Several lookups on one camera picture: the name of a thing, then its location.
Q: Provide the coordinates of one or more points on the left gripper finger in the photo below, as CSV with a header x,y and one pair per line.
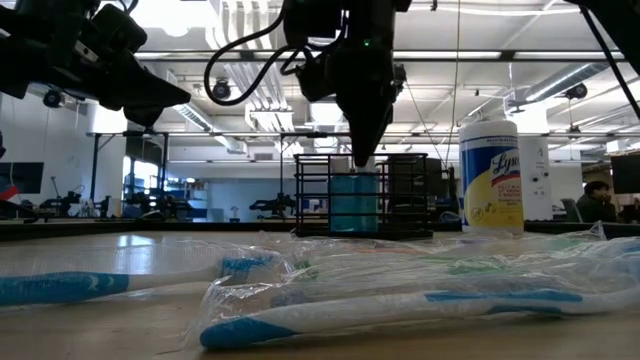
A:
x,y
145,117
150,90

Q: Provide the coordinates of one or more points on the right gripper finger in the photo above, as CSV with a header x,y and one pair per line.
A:
x,y
367,130

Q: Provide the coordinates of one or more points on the green toothbrush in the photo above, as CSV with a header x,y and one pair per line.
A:
x,y
465,267
550,245

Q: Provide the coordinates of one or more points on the blue toothbrush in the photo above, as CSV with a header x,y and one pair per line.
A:
x,y
60,287
350,315

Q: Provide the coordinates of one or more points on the background black robot arm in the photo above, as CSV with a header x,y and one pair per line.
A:
x,y
275,204
65,202

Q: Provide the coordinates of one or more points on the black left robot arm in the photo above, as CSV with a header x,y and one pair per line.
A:
x,y
50,7

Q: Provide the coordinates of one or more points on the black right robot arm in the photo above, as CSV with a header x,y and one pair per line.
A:
x,y
620,25

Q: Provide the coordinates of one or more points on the Lysol wipes canister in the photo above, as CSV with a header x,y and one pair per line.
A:
x,y
490,200

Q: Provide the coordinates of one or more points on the person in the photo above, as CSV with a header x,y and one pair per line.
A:
x,y
595,205

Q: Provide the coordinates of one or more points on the black ceiling camera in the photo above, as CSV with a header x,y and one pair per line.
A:
x,y
52,98
577,91
221,90

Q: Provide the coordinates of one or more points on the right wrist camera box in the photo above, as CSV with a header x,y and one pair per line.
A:
x,y
317,80

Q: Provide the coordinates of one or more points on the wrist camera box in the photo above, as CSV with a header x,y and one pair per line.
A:
x,y
120,27
317,80

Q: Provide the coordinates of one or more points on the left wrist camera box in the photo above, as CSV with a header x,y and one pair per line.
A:
x,y
120,27

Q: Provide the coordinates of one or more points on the black metal rack frame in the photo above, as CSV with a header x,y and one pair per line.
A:
x,y
94,165

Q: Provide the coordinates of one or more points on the dark wall monitor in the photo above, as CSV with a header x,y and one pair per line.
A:
x,y
627,175
25,175

